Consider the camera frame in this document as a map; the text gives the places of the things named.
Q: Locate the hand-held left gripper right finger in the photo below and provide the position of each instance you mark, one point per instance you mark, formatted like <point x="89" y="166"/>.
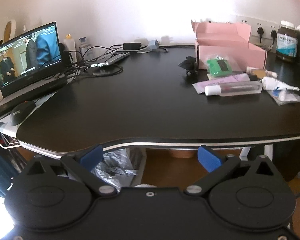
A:
<point x="209" y="158"/>

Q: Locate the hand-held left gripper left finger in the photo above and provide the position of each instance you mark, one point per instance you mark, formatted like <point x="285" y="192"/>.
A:
<point x="92" y="156"/>

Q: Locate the clear bottle white cap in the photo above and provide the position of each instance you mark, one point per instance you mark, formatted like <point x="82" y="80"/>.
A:
<point x="235" y="88"/>

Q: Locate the purple sachet packet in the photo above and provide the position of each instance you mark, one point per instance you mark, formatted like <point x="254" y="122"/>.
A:
<point x="227" y="79"/>

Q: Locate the green packet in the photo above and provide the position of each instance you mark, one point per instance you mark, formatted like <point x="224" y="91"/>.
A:
<point x="218" y="67"/>

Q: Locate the black hair scrunchie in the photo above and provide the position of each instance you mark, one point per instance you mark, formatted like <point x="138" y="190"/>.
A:
<point x="188" y="65"/>

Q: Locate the white squeeze tube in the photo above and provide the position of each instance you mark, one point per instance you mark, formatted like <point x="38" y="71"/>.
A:
<point x="271" y="83"/>

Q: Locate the clear case gold pad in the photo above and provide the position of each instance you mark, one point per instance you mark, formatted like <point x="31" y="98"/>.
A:
<point x="259" y="73"/>

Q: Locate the clear plastic packet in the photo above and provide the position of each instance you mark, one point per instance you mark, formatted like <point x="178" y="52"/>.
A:
<point x="287" y="97"/>

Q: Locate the pink cardboard box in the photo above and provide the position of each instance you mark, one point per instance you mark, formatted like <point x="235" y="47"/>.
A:
<point x="227" y="51"/>

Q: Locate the grey plastic bag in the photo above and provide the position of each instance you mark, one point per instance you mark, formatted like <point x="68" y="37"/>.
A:
<point x="112" y="167"/>

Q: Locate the black computer mouse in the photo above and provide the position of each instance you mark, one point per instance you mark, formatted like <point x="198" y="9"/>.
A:
<point x="20" y="113"/>

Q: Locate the printed mouse mat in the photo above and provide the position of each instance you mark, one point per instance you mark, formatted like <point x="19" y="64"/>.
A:
<point x="5" y="127"/>

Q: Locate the silver slim device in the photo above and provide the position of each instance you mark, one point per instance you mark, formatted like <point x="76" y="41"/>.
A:
<point x="110" y="60"/>

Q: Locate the clear bottle blue label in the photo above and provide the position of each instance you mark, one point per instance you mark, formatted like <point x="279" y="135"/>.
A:
<point x="85" y="47"/>

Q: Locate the white lotion bottle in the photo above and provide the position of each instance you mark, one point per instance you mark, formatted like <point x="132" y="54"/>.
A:
<point x="70" y="46"/>

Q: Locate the black power adapter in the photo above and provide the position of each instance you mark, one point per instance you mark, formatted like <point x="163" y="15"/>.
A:
<point x="132" y="46"/>

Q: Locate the silver round disc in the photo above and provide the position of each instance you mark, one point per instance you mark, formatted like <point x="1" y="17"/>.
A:
<point x="144" y="51"/>

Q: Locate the black laptop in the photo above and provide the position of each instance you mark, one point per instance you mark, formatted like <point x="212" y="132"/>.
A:
<point x="27" y="55"/>

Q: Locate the blue USB charger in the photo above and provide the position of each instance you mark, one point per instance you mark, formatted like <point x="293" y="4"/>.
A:
<point x="153" y="44"/>

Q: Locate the black power plug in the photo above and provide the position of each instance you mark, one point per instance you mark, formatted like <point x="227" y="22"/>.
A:
<point x="260" y="31"/>
<point x="273" y="33"/>

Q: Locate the brown supplement bottle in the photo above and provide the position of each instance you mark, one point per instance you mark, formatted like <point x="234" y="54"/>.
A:
<point x="287" y="42"/>

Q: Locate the white wall socket panel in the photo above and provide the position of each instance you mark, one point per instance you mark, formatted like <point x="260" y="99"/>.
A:
<point x="250" y="22"/>

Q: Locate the white round frame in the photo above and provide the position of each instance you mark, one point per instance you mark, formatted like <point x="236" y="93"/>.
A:
<point x="10" y="28"/>

